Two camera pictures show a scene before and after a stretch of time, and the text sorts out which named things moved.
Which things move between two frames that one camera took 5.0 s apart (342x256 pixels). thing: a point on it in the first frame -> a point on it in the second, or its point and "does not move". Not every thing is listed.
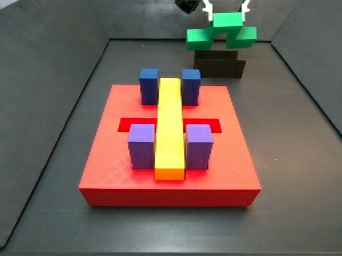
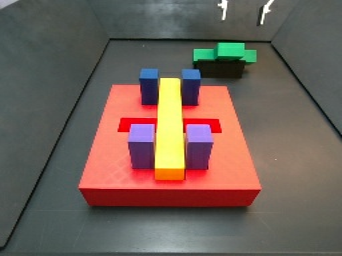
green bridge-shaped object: x=228 y=24 -> x=226 y=50
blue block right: x=191 y=77 does not move
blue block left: x=148 y=79 does not move
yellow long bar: x=169 y=160 does not move
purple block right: x=199 y=142 does not move
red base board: x=112 y=184 does not move
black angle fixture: x=218 y=63 does not move
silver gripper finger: x=244 y=9 -> x=266 y=10
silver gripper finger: x=208 y=8 -> x=223 y=5
